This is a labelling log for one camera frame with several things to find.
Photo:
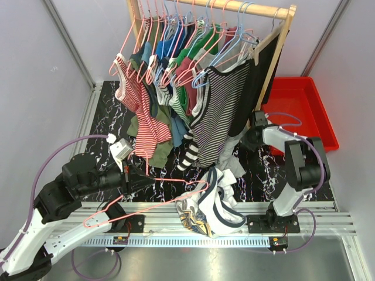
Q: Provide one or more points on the purple black striped tank top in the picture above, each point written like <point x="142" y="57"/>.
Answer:
<point x="221" y="97"/>

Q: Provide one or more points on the grey tank top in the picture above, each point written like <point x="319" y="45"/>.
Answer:
<point x="235" y="57"/>

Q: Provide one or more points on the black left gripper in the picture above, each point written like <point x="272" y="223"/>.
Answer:
<point x="130" y="184"/>

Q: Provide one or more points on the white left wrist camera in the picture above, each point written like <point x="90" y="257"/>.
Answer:
<point x="120" y="149"/>

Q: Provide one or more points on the black garment on rack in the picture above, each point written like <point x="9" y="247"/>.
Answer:
<point x="259" y="63"/>

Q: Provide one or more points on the pink wire hanger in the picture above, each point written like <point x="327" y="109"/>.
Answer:
<point x="159" y="192"/>

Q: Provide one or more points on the light blue tank top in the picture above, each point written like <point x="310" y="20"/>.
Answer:
<point x="157" y="66"/>

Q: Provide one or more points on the green white striped tank top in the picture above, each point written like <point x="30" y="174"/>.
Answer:
<point x="179" y="102"/>

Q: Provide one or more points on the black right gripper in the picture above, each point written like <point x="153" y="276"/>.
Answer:
<point x="246" y="143"/>

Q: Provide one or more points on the black white wide-striped top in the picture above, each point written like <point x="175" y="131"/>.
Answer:
<point x="191" y="154"/>

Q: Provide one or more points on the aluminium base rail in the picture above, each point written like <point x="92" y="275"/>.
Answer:
<point x="314" y="218"/>

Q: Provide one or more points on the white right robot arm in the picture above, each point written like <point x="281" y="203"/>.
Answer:
<point x="306" y="168"/>

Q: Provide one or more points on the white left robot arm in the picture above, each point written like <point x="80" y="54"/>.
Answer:
<point x="33" y="252"/>

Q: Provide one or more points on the white navy-trimmed tank top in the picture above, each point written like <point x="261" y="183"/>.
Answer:
<point x="209" y="209"/>

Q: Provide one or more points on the red white striped tank top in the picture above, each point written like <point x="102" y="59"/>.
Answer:
<point x="153" y="137"/>

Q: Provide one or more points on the maroon tank top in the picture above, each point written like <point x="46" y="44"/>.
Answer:
<point x="210" y="41"/>

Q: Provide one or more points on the red plastic bin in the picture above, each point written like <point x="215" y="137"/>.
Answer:
<point x="295" y="103"/>

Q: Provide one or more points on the wooden clothes rack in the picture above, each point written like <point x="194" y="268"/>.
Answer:
<point x="287" y="15"/>

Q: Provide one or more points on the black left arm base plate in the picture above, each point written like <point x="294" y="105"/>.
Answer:
<point x="134" y="224"/>

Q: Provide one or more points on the white slotted cable duct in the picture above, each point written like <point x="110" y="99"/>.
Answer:
<point x="111" y="241"/>

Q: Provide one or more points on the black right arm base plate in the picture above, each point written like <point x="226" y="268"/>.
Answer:
<point x="264" y="224"/>

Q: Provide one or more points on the olive green tank top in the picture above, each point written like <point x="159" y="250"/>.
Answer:
<point x="139" y="68"/>

